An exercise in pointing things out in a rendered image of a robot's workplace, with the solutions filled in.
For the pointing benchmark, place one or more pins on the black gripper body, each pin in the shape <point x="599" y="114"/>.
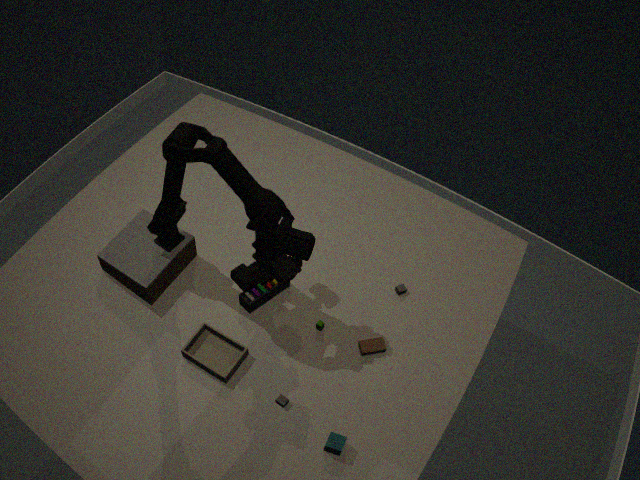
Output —
<point x="248" y="279"/>

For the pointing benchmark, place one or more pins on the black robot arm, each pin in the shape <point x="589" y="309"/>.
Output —
<point x="262" y="206"/>

